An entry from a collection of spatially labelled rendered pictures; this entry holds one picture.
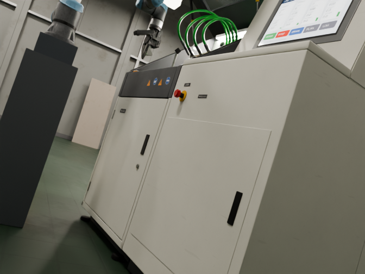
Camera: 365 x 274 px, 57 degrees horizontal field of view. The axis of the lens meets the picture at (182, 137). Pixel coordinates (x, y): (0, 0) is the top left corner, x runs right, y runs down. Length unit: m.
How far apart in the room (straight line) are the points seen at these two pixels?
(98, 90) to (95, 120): 0.94
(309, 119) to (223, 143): 0.29
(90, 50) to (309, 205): 10.25
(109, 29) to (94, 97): 2.22
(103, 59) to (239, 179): 10.18
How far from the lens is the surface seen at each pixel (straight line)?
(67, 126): 10.81
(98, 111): 10.59
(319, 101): 1.10
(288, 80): 1.04
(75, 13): 1.84
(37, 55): 1.72
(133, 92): 1.98
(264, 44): 1.62
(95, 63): 11.01
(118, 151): 1.90
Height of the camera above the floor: 0.54
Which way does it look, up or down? 3 degrees up
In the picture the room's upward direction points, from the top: 18 degrees clockwise
